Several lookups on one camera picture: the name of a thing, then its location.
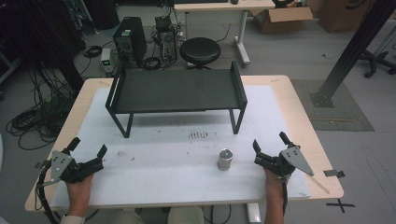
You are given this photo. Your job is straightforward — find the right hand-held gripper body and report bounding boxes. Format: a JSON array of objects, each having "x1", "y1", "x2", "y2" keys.
[{"x1": 253, "y1": 145, "x2": 315, "y2": 178}]

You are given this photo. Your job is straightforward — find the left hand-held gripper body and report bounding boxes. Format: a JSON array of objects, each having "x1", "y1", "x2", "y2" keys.
[{"x1": 49, "y1": 149, "x2": 105, "y2": 185}]

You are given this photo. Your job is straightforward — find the person's right hand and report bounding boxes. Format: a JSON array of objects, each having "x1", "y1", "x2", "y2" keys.
[{"x1": 263, "y1": 168, "x2": 286, "y2": 201}]

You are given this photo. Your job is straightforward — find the person's left hand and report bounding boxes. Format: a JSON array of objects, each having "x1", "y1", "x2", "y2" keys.
[{"x1": 64, "y1": 174, "x2": 94, "y2": 217}]

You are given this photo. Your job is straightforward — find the wooden table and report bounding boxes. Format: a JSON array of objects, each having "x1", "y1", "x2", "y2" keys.
[{"x1": 24, "y1": 74, "x2": 346, "y2": 213}]

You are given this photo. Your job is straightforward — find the silver metal can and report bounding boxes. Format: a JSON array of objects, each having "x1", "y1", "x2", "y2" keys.
[{"x1": 217, "y1": 147, "x2": 234, "y2": 172}]

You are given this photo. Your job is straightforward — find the thin wooden strip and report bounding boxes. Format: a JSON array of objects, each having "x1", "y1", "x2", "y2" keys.
[{"x1": 305, "y1": 174, "x2": 331, "y2": 195}]

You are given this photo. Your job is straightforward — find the white table leg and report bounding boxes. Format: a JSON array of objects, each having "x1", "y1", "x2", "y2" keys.
[{"x1": 247, "y1": 203, "x2": 262, "y2": 224}]

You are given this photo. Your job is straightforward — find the grey floor mat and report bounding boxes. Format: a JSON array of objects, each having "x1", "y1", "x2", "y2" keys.
[{"x1": 290, "y1": 78, "x2": 375, "y2": 133}]

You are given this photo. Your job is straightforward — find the white foam mat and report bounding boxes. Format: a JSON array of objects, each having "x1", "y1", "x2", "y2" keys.
[{"x1": 49, "y1": 85, "x2": 313, "y2": 210}]

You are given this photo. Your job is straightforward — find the white power supply unit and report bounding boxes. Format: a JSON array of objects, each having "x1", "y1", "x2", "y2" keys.
[{"x1": 100, "y1": 48, "x2": 119, "y2": 77}]

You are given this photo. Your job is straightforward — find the black metal shelf rack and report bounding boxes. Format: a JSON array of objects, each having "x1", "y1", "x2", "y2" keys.
[{"x1": 105, "y1": 60, "x2": 248, "y2": 139}]

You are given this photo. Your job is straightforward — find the person's right leg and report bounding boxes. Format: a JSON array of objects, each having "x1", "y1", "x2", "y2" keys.
[{"x1": 166, "y1": 206, "x2": 205, "y2": 224}]

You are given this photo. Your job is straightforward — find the black round stool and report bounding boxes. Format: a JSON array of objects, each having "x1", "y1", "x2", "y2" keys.
[{"x1": 178, "y1": 36, "x2": 222, "y2": 70}]

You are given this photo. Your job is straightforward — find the black computer tower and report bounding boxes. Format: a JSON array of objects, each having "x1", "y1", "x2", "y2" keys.
[{"x1": 112, "y1": 16, "x2": 148, "y2": 68}]

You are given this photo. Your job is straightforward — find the open cardboard box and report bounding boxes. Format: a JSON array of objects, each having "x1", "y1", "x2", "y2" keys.
[{"x1": 249, "y1": 6, "x2": 314, "y2": 35}]

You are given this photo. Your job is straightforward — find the black office chair base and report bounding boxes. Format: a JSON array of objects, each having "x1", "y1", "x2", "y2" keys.
[{"x1": 358, "y1": 49, "x2": 396, "y2": 79}]

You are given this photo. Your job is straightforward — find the open computer case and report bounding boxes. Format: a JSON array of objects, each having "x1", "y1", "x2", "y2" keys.
[{"x1": 154, "y1": 15, "x2": 178, "y2": 63}]

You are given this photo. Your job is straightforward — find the large closed cardboard box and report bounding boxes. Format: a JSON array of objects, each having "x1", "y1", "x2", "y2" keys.
[{"x1": 317, "y1": 0, "x2": 376, "y2": 35}]

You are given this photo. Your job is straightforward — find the white-legged wooden desk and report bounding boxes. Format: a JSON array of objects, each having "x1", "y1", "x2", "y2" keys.
[{"x1": 173, "y1": 0, "x2": 276, "y2": 67}]

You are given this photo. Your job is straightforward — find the black keyboard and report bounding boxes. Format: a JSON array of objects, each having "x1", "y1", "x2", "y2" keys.
[{"x1": 173, "y1": 0, "x2": 230, "y2": 5}]

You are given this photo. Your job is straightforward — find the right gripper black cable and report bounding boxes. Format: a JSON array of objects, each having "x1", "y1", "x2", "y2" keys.
[{"x1": 280, "y1": 176, "x2": 290, "y2": 217}]

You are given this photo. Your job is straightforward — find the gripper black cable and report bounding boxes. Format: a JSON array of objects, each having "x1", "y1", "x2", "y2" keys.
[
  {"x1": 35, "y1": 163, "x2": 61, "y2": 224},
  {"x1": 280, "y1": 176, "x2": 290, "y2": 217}
]

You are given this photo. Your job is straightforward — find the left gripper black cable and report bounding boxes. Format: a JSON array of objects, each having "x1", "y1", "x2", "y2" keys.
[{"x1": 35, "y1": 163, "x2": 61, "y2": 224}]

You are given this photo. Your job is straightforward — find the tangle of black cables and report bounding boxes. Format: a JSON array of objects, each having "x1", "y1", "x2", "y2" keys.
[{"x1": 5, "y1": 66, "x2": 78, "y2": 151}]

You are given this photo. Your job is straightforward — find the coiled black cable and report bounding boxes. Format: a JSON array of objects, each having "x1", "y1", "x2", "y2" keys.
[
  {"x1": 141, "y1": 56, "x2": 163, "y2": 71},
  {"x1": 82, "y1": 45, "x2": 104, "y2": 59}
]

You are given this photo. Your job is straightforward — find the black aluminium post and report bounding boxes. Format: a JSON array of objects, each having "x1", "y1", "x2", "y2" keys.
[{"x1": 309, "y1": 0, "x2": 396, "y2": 109}]

